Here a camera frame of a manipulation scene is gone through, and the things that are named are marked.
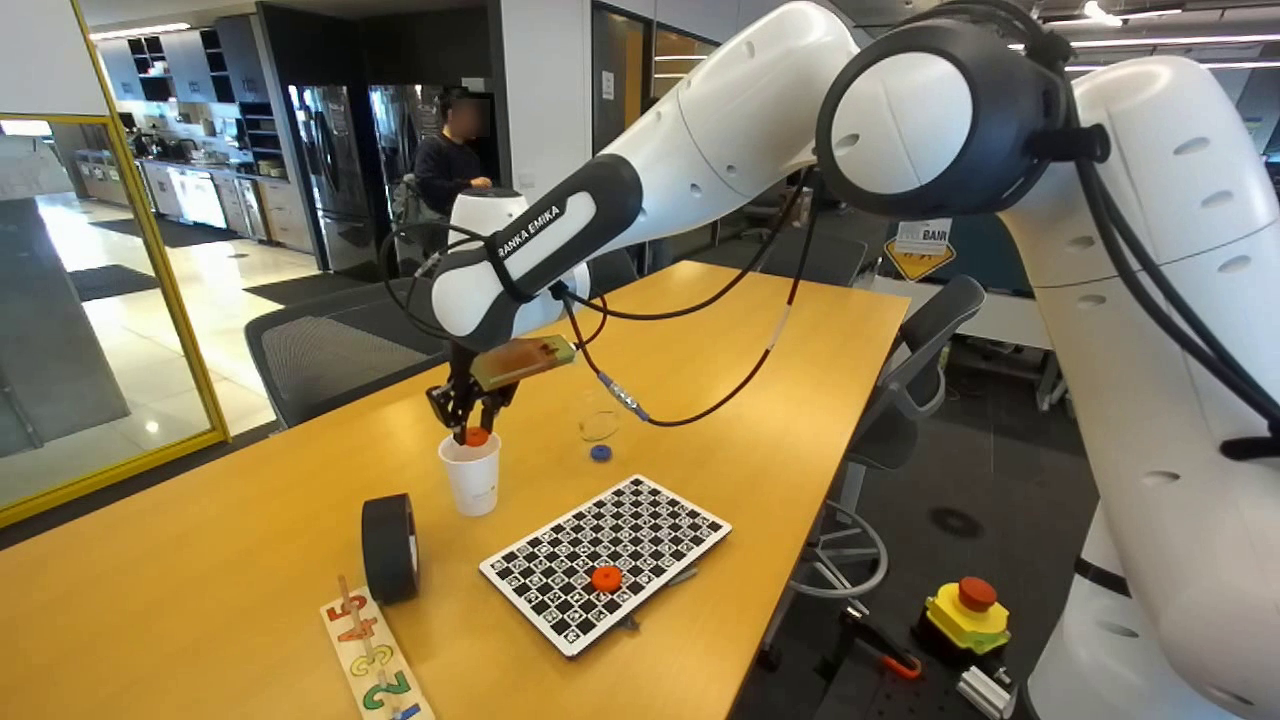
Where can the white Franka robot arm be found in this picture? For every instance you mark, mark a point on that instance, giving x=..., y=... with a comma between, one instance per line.
x=722, y=122

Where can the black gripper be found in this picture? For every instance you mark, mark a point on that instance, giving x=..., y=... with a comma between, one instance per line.
x=464, y=394

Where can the person in dark clothes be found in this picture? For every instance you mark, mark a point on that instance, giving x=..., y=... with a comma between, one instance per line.
x=451, y=160

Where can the yellow red emergency stop button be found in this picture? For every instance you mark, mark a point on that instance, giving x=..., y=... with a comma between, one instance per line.
x=968, y=617

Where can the white paper cup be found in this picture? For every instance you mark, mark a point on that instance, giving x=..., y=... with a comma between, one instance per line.
x=470, y=480

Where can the black orange clamp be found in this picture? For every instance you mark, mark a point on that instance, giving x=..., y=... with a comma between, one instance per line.
x=883, y=653

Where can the black white marker board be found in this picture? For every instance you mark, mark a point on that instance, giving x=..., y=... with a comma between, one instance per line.
x=642, y=527

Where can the yellow framed partition wall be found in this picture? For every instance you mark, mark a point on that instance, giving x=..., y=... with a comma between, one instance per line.
x=81, y=335

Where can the small silver metal box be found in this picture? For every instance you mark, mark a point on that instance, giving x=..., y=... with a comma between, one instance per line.
x=986, y=689

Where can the blue disc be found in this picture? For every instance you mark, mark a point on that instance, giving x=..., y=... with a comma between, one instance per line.
x=601, y=452

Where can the wooden number puzzle strip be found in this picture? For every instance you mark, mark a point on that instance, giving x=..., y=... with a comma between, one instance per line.
x=379, y=661

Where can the grey mesh office chair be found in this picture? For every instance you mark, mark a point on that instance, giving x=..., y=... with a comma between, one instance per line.
x=333, y=352

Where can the black glass door refrigerator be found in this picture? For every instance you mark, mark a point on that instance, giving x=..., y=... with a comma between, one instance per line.
x=344, y=173

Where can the kitchen counter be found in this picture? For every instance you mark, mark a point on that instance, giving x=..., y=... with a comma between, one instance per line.
x=184, y=192

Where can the black tape roll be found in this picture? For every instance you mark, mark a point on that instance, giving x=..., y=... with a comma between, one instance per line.
x=389, y=548

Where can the black office chair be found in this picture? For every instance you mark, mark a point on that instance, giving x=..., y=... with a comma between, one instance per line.
x=921, y=351

